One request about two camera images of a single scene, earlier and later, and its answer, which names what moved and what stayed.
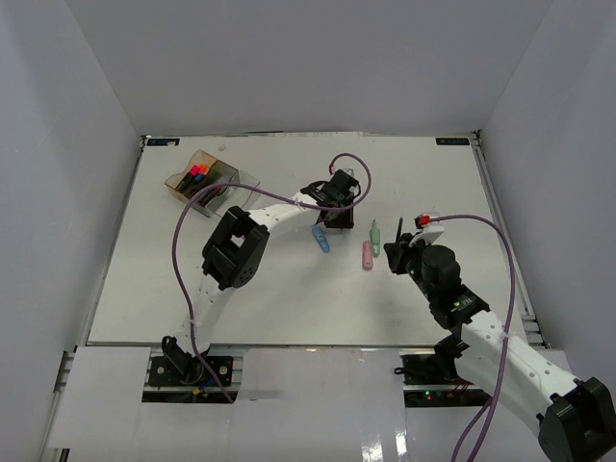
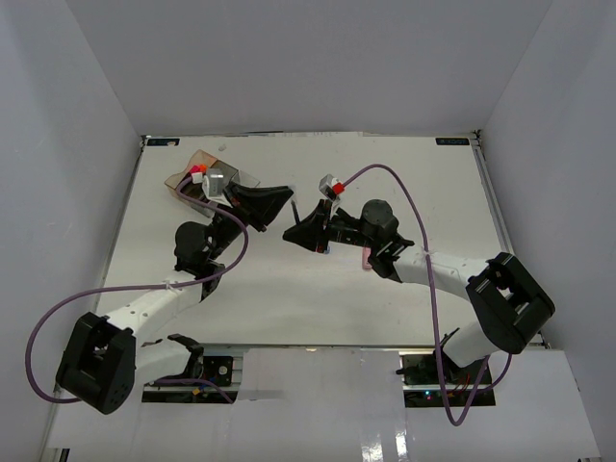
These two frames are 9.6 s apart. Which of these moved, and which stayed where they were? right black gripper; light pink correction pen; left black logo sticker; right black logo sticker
Moved: right black gripper
Stayed: right black logo sticker; light pink correction pen; left black logo sticker
